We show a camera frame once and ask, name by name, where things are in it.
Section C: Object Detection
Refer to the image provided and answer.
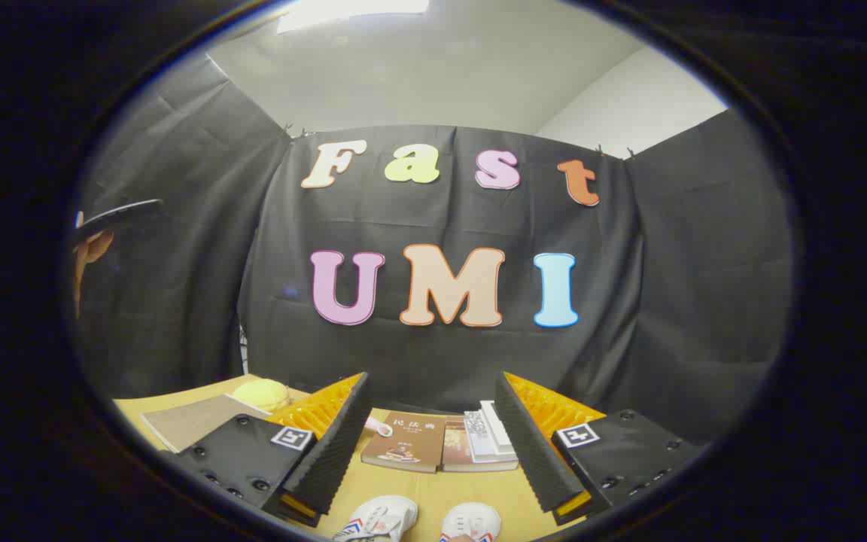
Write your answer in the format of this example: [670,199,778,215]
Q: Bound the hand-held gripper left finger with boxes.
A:
[159,372,374,528]

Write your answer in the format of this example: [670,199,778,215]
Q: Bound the white patterned book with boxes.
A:
[464,410,517,462]

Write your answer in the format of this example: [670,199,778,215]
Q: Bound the beige fabric storage box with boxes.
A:
[140,393,270,453]

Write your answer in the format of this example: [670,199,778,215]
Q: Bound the yellow round plush toy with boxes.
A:
[229,378,293,414]

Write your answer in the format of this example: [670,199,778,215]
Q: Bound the black backdrop cloth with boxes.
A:
[76,56,794,445]

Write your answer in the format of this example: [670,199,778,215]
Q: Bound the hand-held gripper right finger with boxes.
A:
[494,372,706,526]

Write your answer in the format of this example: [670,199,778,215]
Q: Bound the ceiling light panel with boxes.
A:
[276,0,431,35]

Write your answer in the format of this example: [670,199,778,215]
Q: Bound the white striped shoe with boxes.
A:
[332,495,418,542]
[439,502,503,542]

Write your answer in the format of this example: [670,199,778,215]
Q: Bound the brown book with illustrated cover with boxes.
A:
[360,411,447,474]

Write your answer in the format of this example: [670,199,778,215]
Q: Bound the dark flat device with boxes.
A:
[75,199,165,236]

